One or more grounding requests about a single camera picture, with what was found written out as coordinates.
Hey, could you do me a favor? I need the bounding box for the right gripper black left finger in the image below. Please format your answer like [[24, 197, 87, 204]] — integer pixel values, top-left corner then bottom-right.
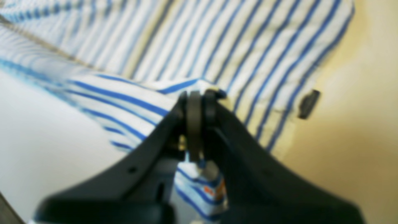
[[34, 91, 203, 224]]

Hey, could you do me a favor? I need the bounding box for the black shirt label tag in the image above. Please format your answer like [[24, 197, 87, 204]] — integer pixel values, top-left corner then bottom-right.
[[298, 90, 321, 120]]

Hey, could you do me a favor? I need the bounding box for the blue white striped T-shirt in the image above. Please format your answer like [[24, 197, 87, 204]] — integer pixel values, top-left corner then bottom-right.
[[1, 0, 354, 224]]

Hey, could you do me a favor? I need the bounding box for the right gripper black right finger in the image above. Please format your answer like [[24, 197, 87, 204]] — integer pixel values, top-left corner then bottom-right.
[[203, 91, 364, 224]]

